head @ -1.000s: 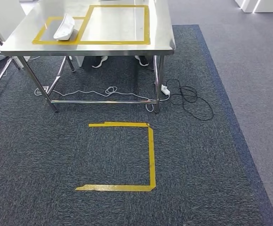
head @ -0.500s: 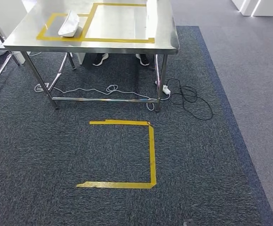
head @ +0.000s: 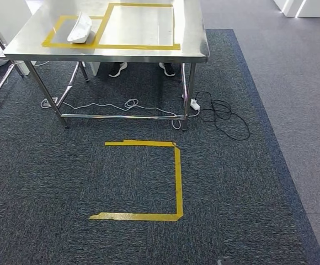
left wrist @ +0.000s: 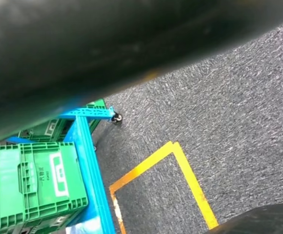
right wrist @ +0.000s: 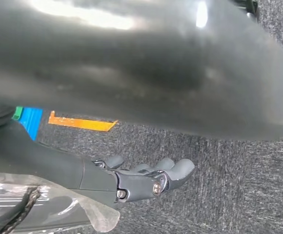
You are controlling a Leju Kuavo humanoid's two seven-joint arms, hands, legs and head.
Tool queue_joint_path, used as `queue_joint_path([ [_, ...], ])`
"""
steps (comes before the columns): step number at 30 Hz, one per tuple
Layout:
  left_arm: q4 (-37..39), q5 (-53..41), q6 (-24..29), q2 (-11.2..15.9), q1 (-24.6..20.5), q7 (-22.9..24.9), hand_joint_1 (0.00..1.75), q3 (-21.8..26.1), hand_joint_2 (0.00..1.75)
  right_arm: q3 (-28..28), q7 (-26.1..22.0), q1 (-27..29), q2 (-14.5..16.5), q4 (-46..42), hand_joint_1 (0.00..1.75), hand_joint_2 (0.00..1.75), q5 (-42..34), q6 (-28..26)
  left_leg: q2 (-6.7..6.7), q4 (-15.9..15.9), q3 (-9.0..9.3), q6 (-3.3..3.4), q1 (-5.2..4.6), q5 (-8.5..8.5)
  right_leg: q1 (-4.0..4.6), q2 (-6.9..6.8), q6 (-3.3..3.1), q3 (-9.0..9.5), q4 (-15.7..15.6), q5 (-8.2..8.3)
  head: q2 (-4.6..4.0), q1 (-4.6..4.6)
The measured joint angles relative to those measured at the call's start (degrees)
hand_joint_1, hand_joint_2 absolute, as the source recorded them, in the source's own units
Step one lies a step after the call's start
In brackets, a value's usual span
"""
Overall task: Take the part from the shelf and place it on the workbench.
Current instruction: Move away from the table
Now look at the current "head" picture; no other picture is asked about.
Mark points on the white curved car part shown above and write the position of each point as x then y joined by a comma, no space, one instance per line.
80,29

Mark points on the stainless steel workbench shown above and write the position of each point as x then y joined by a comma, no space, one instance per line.
137,25

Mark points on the yellow floor tape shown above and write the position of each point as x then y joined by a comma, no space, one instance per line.
179,183

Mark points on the person's foot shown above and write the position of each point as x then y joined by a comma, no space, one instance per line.
118,69
167,69

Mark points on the white partition panel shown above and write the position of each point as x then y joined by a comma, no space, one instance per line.
8,18

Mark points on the white lit plinth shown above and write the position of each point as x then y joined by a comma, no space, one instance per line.
314,7

